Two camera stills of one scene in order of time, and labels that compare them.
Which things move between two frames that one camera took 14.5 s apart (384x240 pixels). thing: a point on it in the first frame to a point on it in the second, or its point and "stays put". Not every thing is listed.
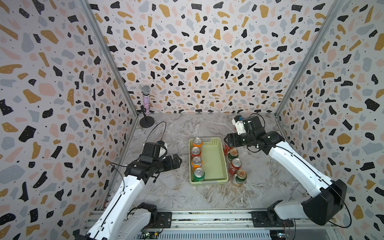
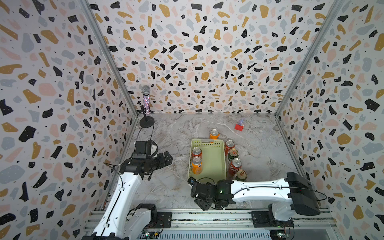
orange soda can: (197, 142) to (214, 134)
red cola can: (226, 149) stays put
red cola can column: (235, 164) stays put
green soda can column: (233, 154) stays put
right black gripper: (234, 136) to (200, 205)
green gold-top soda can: (241, 175) stays put
